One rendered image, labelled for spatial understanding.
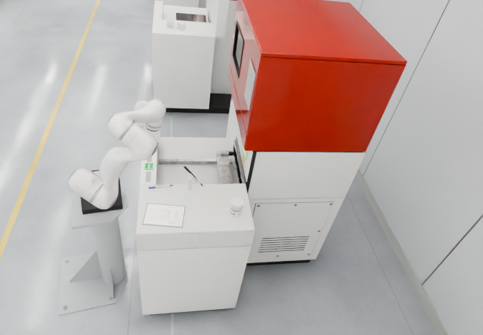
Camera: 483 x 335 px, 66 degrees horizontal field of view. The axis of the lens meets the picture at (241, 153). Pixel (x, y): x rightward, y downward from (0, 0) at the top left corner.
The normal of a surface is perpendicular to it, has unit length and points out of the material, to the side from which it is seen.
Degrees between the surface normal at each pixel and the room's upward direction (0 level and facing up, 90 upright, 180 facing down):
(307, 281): 0
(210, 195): 0
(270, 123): 90
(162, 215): 0
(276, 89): 90
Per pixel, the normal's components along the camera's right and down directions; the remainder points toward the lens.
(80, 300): 0.14, -0.75
